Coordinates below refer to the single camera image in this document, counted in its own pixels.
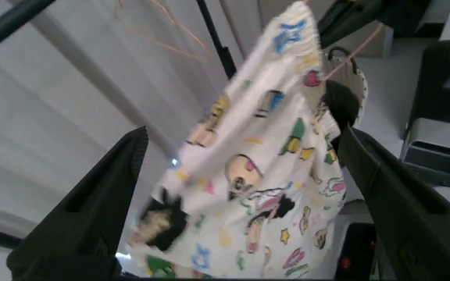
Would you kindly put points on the white curtain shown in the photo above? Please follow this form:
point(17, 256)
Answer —
point(72, 97)

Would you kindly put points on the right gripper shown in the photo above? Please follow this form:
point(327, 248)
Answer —
point(408, 13)

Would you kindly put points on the white laundry basket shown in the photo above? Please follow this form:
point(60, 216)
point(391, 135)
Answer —
point(359, 86)

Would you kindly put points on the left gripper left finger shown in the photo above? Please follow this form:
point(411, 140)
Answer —
point(88, 222)

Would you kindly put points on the cream printed garment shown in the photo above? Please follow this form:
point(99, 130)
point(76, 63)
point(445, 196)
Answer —
point(248, 136)

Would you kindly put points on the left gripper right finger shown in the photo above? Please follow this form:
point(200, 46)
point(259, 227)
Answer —
point(416, 218)

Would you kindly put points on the black clothes rack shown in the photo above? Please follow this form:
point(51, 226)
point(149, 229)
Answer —
point(6, 28)

